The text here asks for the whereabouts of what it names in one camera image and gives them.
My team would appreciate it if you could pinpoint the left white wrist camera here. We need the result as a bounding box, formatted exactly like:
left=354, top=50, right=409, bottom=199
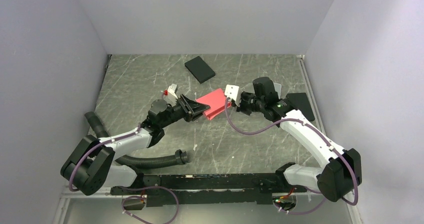
left=162, top=84, right=178, bottom=106

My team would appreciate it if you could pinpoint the black flat box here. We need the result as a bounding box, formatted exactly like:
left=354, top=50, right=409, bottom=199
left=184, top=56, right=216, bottom=84

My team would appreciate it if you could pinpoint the purple cable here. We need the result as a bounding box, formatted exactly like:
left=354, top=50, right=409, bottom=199
left=223, top=97, right=360, bottom=216
left=68, top=123, right=180, bottom=224

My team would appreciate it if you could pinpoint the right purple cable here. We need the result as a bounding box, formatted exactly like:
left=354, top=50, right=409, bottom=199
left=223, top=97, right=360, bottom=216

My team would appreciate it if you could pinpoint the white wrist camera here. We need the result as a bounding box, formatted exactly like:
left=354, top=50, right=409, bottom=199
left=162, top=84, right=178, bottom=106
left=224, top=84, right=242, bottom=107

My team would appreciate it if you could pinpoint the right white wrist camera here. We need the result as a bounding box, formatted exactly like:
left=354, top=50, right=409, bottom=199
left=224, top=84, right=242, bottom=107

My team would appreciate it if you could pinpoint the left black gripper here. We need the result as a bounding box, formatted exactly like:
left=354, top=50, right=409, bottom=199
left=160, top=94, right=211, bottom=129

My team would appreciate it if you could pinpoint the clear plastic case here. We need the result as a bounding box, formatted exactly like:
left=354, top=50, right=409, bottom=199
left=273, top=82, right=282, bottom=98

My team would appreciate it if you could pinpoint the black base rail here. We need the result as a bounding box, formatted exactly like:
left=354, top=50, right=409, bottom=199
left=110, top=173, right=306, bottom=207

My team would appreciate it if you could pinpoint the black ridged tray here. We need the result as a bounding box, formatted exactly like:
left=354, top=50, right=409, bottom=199
left=286, top=92, right=315, bottom=122

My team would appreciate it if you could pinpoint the aluminium frame rail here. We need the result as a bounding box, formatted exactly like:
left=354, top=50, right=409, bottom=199
left=63, top=171, right=349, bottom=215

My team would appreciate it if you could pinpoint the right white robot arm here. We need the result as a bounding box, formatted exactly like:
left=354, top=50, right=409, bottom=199
left=224, top=77, right=362, bottom=206

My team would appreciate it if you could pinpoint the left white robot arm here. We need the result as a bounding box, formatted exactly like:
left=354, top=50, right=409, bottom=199
left=60, top=95, right=210, bottom=196

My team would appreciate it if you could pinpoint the black corrugated hose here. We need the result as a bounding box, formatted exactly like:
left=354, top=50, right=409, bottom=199
left=83, top=111, right=190, bottom=170

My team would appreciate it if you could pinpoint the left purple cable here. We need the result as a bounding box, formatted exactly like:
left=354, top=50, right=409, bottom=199
left=68, top=123, right=180, bottom=224

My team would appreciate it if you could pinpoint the red paper box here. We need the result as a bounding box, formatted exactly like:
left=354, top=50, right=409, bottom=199
left=196, top=88, right=226, bottom=121

